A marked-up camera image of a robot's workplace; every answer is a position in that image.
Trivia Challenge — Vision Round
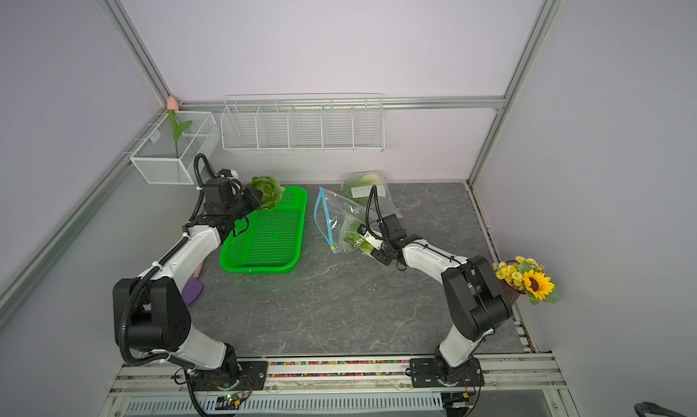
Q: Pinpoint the green chinese cabbage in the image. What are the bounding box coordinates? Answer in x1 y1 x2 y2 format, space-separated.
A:
339 220 374 256
250 175 285 211

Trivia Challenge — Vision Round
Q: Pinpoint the clear blue-zip zip-top bag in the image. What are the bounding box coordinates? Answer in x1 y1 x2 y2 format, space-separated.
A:
313 187 402 254

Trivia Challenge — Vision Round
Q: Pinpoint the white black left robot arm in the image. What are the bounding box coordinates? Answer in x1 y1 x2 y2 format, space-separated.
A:
113 154 262 384

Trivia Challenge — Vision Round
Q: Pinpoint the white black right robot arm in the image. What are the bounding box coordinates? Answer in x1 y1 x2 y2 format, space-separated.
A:
358 186 513 386

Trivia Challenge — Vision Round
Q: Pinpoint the cabbage in back bag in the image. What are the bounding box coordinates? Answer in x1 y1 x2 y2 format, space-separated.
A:
342 172 387 205

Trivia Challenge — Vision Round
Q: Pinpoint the back zip-top bag with label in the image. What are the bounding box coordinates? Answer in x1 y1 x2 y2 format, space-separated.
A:
341 171 391 206

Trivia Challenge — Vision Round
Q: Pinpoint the green plastic perforated basket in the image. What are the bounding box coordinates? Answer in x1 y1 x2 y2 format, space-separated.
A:
219 186 309 275

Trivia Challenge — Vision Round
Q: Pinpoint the purple pink garden trowel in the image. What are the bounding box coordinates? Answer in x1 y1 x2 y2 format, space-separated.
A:
182 262 204 306

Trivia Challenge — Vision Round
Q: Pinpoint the pink artificial tulip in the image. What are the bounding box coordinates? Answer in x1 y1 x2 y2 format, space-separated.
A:
166 97 192 158

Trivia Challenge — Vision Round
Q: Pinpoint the sunflower bouquet in pot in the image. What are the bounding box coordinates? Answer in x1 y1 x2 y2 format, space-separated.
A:
493 256 563 305

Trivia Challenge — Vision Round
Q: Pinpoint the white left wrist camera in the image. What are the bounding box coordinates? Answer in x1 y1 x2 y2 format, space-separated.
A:
217 168 239 179

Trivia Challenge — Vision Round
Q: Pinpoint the small white wire basket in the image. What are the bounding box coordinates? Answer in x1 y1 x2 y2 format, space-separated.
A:
130 111 221 186

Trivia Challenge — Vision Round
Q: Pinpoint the long white wire shelf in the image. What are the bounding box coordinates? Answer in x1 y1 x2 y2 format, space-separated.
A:
221 93 386 153

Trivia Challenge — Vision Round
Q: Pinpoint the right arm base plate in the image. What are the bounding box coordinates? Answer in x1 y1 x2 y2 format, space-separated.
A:
405 356 485 388

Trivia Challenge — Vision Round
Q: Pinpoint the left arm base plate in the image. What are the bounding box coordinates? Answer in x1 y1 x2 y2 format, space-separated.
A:
189 360 269 393

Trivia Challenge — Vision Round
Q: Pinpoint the aluminium mounting rail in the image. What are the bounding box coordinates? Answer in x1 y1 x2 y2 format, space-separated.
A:
107 353 568 397

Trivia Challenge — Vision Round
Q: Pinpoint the white vented cable duct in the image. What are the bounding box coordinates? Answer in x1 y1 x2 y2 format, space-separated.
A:
123 392 446 416

